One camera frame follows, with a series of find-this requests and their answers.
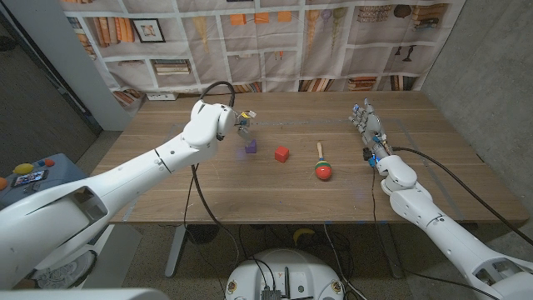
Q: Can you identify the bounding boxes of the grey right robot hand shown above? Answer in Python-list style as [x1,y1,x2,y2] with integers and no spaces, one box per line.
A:
[348,97,392,167]

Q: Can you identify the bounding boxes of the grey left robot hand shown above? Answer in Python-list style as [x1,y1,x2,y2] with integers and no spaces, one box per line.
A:
[233,109,258,148]

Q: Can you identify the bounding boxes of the red magnetic cube block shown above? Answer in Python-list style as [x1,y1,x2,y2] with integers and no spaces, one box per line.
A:
[274,145,291,164]

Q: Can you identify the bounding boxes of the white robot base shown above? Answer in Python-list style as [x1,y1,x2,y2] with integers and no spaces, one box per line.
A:
[224,248,346,300]

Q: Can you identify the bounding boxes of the red green wooden maraca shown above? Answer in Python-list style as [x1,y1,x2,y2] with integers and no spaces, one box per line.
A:
[314,142,333,181]

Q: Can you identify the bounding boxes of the yellow banana toy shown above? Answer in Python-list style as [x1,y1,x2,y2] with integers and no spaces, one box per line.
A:
[292,227,316,246]

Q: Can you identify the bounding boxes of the printed bookshelf backdrop cloth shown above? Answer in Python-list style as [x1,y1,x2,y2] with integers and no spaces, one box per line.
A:
[60,0,467,105]

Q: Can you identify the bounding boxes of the white power strip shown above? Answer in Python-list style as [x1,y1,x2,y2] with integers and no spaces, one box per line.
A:
[146,92,179,102]

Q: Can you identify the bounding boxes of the black round floor fan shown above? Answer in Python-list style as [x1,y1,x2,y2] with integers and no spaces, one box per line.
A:
[186,223,221,245]

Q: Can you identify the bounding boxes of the grey table leg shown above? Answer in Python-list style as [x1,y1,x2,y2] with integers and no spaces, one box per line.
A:
[164,223,188,278]
[376,222,404,279]

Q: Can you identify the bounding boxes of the blue-grey ottoman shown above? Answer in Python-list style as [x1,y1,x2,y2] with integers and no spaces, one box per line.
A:
[0,152,88,209]

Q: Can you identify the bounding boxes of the black smartphone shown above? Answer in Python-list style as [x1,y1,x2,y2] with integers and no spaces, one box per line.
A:
[11,169,50,188]

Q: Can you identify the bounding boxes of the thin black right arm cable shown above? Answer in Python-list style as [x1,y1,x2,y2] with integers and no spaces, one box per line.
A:
[371,165,501,300]

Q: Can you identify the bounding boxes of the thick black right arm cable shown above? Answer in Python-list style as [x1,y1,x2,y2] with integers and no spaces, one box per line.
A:
[391,146,533,247]

